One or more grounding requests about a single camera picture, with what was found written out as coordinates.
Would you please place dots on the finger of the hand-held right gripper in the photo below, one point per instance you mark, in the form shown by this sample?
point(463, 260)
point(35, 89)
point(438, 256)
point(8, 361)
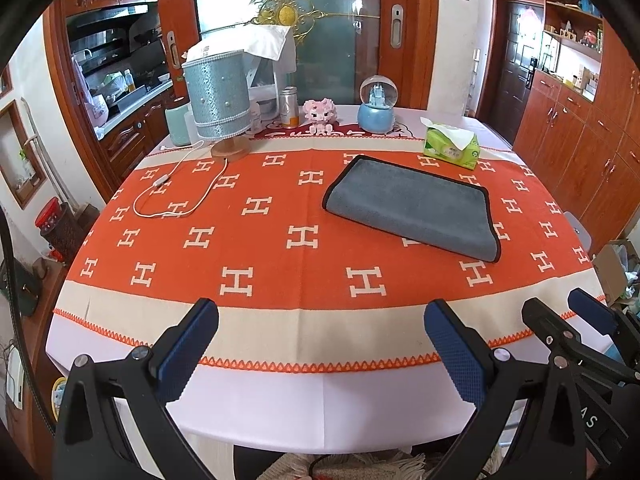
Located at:
point(592, 307)
point(542, 317)

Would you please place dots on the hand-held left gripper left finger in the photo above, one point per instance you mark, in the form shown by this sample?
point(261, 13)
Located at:
point(184, 352)

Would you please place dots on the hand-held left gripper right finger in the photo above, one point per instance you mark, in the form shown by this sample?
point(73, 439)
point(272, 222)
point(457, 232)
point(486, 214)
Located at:
point(456, 355)

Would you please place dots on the grey towel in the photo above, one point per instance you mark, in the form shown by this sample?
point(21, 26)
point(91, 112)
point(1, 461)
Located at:
point(415, 205)

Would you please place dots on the cardboard box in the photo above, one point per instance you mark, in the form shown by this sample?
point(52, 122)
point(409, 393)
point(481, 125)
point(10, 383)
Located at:
point(607, 270)

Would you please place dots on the white chair back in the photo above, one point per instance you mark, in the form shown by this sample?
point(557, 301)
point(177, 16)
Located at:
point(577, 232)

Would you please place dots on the orange patterned table cover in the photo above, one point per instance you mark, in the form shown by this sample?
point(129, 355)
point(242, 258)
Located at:
point(280, 265)

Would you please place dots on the orange H-pattern tablecloth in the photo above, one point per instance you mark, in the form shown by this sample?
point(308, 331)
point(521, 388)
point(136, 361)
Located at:
point(320, 407)

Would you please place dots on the dark woven basket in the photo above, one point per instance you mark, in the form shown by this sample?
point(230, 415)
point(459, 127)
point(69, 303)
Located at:
point(65, 235)

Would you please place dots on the wooden shelf cabinet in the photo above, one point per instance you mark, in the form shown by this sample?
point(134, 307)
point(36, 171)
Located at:
point(585, 125)

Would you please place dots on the green tissue box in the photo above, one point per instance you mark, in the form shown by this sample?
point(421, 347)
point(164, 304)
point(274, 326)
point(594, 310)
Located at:
point(452, 150)

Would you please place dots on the red lid container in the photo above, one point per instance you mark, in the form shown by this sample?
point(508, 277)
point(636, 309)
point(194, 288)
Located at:
point(48, 216)

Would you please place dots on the wooden lower kitchen cabinet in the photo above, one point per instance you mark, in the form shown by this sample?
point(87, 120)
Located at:
point(132, 132)

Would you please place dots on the mint green container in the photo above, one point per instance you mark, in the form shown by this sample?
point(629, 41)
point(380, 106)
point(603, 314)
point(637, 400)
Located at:
point(177, 125)

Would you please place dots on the dark entrance door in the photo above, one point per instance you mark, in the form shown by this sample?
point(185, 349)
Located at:
point(515, 65)

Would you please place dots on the blue snow globe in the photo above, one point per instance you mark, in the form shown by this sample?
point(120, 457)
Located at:
point(377, 110)

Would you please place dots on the blue shade table lamp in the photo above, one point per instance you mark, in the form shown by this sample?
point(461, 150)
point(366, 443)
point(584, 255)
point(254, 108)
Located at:
point(216, 95)

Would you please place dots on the metal drink can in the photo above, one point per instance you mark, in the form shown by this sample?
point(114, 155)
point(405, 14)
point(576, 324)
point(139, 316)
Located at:
point(289, 110)

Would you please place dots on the pink plastic bag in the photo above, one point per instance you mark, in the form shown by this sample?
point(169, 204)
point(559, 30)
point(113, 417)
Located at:
point(92, 97)

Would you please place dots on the white countertop appliance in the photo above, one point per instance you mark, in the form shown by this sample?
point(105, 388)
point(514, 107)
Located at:
point(265, 92)

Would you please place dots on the pink block figure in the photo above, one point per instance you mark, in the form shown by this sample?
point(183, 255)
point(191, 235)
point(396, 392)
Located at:
point(319, 116)

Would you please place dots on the yellow bottle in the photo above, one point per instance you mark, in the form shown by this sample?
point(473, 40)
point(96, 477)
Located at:
point(129, 81)

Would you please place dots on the frosted glass sliding door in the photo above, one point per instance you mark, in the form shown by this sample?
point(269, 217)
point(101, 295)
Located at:
point(335, 60)

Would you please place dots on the white cloth cover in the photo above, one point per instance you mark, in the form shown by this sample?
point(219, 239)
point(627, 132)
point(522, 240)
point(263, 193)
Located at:
point(265, 42)

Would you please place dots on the range hood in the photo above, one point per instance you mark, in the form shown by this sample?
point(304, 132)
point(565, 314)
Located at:
point(112, 20)

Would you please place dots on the gold door ornament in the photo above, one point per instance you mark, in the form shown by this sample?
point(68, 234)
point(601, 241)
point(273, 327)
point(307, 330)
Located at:
point(287, 7)

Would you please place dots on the wooden framed wall niche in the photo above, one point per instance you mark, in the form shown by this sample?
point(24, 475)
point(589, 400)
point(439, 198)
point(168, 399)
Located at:
point(20, 155)

